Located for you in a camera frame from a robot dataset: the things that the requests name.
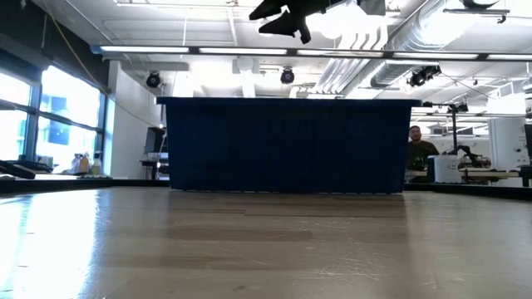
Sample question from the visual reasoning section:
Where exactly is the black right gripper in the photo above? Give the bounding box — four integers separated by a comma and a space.
248, 0, 347, 46

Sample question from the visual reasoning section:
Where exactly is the black monitor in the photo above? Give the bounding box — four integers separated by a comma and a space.
144, 126, 170, 154

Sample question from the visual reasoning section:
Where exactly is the background wooden table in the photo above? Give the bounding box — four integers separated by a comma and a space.
405, 167, 521, 184

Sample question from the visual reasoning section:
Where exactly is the blue plastic bin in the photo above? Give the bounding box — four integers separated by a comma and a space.
155, 96, 423, 195

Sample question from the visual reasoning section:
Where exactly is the yellow hanging cable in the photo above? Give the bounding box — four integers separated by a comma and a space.
41, 0, 159, 128

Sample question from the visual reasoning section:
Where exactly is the person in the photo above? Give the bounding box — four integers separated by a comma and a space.
406, 125, 441, 172

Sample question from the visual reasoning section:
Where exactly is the white cabinet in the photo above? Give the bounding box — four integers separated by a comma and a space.
487, 115, 530, 171

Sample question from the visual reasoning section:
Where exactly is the black keyboard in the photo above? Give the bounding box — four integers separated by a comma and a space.
0, 159, 54, 181

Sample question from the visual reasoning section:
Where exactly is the white storage container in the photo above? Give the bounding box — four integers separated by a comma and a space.
426, 154, 463, 184

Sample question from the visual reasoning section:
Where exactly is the large glass window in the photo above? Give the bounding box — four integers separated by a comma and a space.
0, 61, 110, 175

